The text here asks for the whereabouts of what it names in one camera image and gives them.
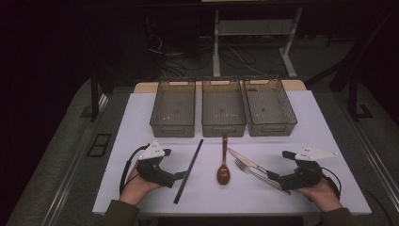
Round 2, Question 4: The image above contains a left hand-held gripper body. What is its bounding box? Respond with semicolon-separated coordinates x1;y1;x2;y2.
136;140;177;188

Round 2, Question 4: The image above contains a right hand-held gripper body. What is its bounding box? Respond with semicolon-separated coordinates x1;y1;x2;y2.
279;144;339;191

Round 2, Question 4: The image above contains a black chopstick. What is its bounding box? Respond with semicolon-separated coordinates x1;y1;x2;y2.
173;138;203;205
174;138;204;205

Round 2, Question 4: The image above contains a silver fork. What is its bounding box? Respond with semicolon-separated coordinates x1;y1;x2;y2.
234;157;292;196

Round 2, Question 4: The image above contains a silver table knife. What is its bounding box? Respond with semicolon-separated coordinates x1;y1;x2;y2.
227;146;271;175

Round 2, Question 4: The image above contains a clear brown plastic basket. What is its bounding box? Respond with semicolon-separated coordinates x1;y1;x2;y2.
243;76;298;137
200;77;247;138
150;78;197;138

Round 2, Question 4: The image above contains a person's left hand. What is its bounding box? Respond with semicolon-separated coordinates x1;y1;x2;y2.
119;166;164;206

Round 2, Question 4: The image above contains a person's right hand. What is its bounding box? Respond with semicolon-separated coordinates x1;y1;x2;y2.
294;176;343;213

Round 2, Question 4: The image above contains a brown spoon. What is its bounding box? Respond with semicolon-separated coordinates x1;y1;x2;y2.
215;135;231;186

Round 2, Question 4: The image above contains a black metal stand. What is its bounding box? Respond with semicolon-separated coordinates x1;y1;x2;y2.
328;62;375;121

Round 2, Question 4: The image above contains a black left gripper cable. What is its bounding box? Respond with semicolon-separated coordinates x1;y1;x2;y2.
119;143;151;196

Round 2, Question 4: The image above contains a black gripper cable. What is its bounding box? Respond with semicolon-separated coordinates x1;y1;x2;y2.
119;143;151;196
319;166;343;199

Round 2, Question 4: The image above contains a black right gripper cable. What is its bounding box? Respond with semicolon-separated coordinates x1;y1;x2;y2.
319;166;343;199

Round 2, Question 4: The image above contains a black rectangular floor frame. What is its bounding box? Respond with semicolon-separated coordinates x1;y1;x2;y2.
87;133;113;158

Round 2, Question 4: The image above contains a metal floor rail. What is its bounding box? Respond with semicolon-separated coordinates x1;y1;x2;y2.
343;109;399;203
40;93;109;226

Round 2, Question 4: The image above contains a thin black floor cable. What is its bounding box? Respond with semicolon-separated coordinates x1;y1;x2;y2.
361;187;394;226

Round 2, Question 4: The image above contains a bundle of floor cables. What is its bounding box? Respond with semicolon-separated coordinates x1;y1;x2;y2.
147;31;271;78

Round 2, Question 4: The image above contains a white metal table frame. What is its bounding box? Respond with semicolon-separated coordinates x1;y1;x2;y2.
212;8;304;79

